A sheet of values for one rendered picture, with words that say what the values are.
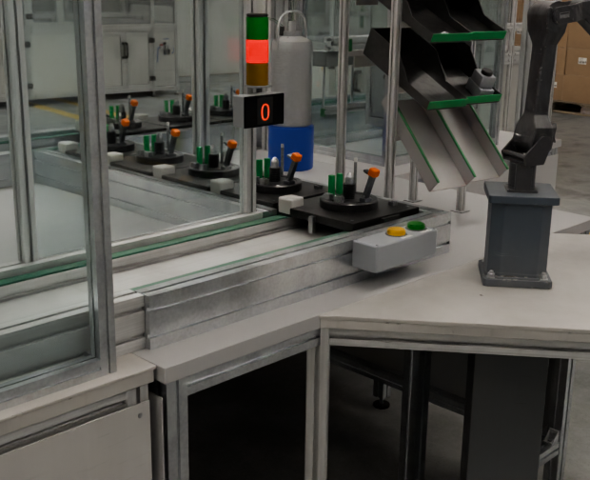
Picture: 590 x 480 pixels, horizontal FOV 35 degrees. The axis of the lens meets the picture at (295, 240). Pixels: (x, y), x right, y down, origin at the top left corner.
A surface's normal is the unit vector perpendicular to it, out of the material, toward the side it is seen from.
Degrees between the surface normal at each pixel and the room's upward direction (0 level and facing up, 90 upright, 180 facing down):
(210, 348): 0
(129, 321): 90
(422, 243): 90
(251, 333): 0
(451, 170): 45
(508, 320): 0
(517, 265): 90
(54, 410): 90
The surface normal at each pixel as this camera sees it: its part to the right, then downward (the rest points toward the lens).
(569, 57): -0.74, 0.18
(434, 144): 0.41, -0.52
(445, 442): 0.01, -0.96
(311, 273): 0.71, 0.21
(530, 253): -0.11, 0.27
